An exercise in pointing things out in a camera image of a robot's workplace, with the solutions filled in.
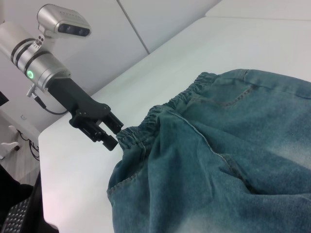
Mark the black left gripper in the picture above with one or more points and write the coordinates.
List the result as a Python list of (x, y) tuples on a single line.
[(77, 102)]

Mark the blue denim shorts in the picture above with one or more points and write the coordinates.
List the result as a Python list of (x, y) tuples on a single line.
[(218, 157)]

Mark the white chair base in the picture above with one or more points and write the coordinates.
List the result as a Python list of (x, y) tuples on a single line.
[(8, 148)]

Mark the black monitor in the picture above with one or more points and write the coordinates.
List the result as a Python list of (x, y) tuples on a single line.
[(2, 98)]

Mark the black fabric chair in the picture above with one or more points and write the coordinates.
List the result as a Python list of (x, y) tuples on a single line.
[(36, 218)]

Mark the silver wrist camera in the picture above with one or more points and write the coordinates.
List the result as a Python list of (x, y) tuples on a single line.
[(65, 23)]

